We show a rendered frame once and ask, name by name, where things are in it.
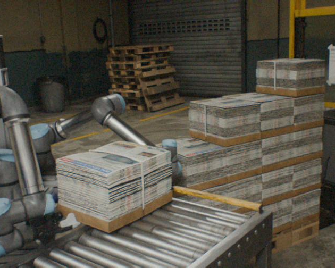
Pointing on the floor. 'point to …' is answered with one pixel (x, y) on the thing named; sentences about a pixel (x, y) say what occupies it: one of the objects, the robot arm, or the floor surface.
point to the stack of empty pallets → (131, 84)
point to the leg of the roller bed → (264, 257)
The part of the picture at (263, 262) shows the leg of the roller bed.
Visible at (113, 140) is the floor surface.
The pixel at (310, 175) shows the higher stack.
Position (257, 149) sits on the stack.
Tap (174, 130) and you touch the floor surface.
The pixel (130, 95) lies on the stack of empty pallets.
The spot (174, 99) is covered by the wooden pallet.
